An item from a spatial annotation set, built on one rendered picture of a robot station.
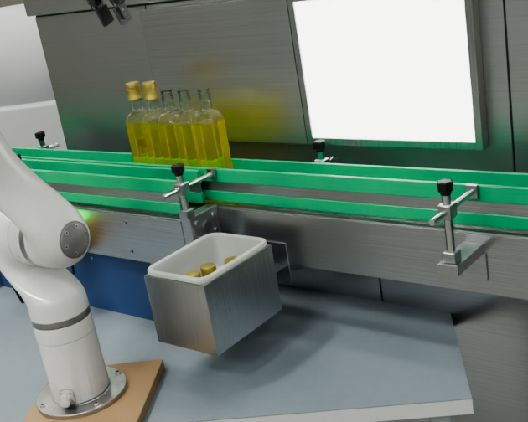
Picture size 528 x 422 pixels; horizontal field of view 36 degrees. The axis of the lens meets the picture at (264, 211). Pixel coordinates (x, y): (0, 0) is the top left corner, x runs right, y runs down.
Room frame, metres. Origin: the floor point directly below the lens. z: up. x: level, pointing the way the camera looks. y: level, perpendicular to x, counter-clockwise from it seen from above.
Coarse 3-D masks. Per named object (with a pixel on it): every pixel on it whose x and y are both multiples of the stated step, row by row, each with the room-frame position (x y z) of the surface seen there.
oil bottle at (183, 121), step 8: (184, 112) 1.91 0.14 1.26; (192, 112) 1.90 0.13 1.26; (176, 120) 1.91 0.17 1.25; (184, 120) 1.89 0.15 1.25; (192, 120) 1.89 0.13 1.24; (176, 128) 1.91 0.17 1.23; (184, 128) 1.89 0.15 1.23; (192, 128) 1.89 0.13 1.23; (176, 136) 1.92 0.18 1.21; (184, 136) 1.90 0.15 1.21; (192, 136) 1.89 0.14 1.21; (184, 144) 1.90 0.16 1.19; (192, 144) 1.89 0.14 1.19; (184, 152) 1.90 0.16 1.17; (192, 152) 1.89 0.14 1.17; (184, 160) 1.91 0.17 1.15; (192, 160) 1.89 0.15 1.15
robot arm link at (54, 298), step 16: (0, 224) 1.54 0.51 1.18; (0, 240) 1.53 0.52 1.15; (16, 240) 1.50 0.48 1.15; (0, 256) 1.54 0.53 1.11; (16, 256) 1.51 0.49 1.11; (16, 272) 1.54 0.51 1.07; (32, 272) 1.55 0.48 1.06; (48, 272) 1.56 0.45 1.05; (64, 272) 1.58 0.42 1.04; (16, 288) 1.52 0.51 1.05; (32, 288) 1.52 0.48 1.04; (48, 288) 1.52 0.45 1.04; (64, 288) 1.52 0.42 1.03; (80, 288) 1.54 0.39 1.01; (32, 304) 1.50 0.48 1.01; (48, 304) 1.49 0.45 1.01; (64, 304) 1.50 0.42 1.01; (80, 304) 1.52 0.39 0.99; (32, 320) 1.51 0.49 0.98; (48, 320) 1.49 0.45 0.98; (64, 320) 1.49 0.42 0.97; (80, 320) 1.51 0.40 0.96
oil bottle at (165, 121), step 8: (168, 112) 1.94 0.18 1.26; (176, 112) 1.95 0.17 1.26; (160, 120) 1.95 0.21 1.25; (168, 120) 1.93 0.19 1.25; (160, 128) 1.95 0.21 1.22; (168, 128) 1.93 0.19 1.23; (160, 136) 1.95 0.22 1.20; (168, 136) 1.93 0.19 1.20; (168, 144) 1.94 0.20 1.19; (176, 144) 1.92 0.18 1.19; (168, 152) 1.94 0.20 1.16; (176, 152) 1.93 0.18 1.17; (168, 160) 1.95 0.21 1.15; (176, 160) 1.93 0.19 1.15
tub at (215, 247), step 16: (208, 240) 1.73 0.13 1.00; (224, 240) 1.72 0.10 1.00; (240, 240) 1.69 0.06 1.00; (256, 240) 1.66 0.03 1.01; (176, 256) 1.66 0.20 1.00; (192, 256) 1.69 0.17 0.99; (208, 256) 1.72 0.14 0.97; (224, 256) 1.73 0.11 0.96; (240, 256) 1.58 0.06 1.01; (160, 272) 1.56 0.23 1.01; (176, 272) 1.65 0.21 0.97; (224, 272) 1.54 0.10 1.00
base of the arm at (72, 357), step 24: (48, 336) 1.49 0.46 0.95; (72, 336) 1.49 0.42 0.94; (96, 336) 1.55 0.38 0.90; (48, 360) 1.50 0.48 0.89; (72, 360) 1.49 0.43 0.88; (96, 360) 1.52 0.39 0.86; (72, 384) 1.49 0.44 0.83; (96, 384) 1.51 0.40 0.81; (120, 384) 1.54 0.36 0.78; (48, 408) 1.50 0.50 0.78; (72, 408) 1.48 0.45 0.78; (96, 408) 1.47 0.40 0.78
